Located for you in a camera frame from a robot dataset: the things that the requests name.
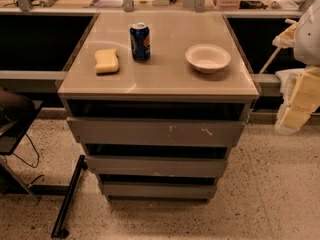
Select white stick with handle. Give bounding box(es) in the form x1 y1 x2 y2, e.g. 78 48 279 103
259 19 297 74

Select yellow sponge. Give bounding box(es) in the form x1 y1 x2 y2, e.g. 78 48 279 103
95 48 119 74

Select grey middle drawer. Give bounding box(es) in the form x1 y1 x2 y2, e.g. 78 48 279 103
86 156 227 178

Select white bowl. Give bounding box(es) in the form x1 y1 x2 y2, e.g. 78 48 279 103
185 44 231 74

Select grey drawer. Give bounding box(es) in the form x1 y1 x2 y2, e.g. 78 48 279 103
86 156 227 178
67 117 244 147
98 182 217 199

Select blue pepsi can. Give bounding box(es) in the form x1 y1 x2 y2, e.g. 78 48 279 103
130 22 150 62

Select black metal floor bar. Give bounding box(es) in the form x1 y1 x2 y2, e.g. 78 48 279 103
51 155 87 239

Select grey bottom drawer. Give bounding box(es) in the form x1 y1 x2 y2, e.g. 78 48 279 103
98 182 217 199

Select black chair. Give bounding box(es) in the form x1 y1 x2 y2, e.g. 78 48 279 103
0 88 43 200

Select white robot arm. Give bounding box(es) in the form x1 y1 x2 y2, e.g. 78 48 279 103
272 0 320 135

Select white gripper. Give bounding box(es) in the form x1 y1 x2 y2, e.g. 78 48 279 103
275 67 320 135

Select grey top drawer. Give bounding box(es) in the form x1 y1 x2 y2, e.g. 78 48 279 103
67 117 244 147

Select black floor cable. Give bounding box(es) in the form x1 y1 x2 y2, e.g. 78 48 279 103
12 133 41 169

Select grey drawer cabinet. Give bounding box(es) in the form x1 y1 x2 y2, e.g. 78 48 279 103
57 11 261 204

